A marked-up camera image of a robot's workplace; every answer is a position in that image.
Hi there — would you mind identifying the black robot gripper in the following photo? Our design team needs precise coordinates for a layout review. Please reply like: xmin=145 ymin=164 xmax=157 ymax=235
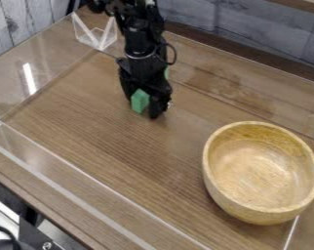
xmin=117 ymin=54 xmax=173 ymax=119

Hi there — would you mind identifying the green rectangular block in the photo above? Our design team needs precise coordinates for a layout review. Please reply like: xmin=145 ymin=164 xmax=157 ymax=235
xmin=131 ymin=67 xmax=174 ymax=113

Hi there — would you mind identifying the light wooden bowl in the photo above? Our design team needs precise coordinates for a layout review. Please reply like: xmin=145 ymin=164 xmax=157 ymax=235
xmin=202 ymin=121 xmax=314 ymax=226

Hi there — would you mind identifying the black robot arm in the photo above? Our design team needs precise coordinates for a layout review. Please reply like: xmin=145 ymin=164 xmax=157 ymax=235
xmin=87 ymin=0 xmax=178 ymax=119

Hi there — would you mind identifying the clear acrylic corner bracket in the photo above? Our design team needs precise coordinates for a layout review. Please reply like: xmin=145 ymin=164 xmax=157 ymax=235
xmin=72 ymin=13 xmax=119 ymax=52

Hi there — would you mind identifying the clear acrylic enclosure wall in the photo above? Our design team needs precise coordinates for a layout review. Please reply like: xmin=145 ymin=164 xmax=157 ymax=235
xmin=0 ymin=19 xmax=314 ymax=250

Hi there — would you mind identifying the black metal table bracket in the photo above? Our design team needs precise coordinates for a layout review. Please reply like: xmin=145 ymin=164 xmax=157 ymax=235
xmin=19 ymin=218 xmax=62 ymax=250

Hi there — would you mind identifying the black cable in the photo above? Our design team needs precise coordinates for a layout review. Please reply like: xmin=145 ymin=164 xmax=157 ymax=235
xmin=0 ymin=226 xmax=23 ymax=250

